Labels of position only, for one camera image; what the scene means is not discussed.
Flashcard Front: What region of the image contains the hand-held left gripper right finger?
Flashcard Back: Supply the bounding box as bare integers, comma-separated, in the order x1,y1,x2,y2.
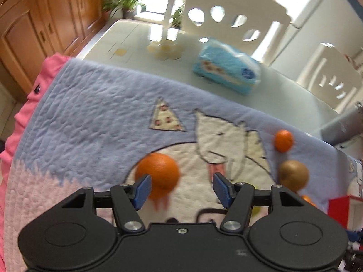
213,172,306,232

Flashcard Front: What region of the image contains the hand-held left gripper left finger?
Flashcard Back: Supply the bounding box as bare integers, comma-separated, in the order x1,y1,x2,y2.
61,174,152,232

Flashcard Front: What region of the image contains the large orange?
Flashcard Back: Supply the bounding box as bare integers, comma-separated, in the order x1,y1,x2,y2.
135,153,181,200

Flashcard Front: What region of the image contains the brown kiwi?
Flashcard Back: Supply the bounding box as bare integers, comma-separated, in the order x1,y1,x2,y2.
278,160,310,194

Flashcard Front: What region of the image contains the red cardboard box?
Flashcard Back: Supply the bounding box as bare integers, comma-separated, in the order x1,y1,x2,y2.
328,194,363,231

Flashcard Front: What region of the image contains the cartoon pig printed blanket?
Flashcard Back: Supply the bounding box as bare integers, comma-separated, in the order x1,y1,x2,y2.
0,53,363,272

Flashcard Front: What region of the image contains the blue tissue pack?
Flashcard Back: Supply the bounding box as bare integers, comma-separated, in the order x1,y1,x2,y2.
192,37,263,96

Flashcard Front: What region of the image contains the grey thermos bottle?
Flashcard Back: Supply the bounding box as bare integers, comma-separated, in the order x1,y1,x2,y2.
320,101,363,148

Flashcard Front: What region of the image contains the white chair with oval holes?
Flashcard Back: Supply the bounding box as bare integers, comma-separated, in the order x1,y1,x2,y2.
296,42,363,114
164,0,293,63

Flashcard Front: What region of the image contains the small green plant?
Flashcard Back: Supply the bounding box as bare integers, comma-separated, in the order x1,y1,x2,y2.
169,5,185,30

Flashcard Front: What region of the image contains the green potted floor plant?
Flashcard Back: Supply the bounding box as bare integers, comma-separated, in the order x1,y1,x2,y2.
101,0,148,21

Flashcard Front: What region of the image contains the wooden cabinet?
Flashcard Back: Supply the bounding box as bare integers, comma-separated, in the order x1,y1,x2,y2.
0,0,104,103

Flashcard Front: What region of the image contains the white refrigerator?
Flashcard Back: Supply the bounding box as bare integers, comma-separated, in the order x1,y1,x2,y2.
272,0,363,69

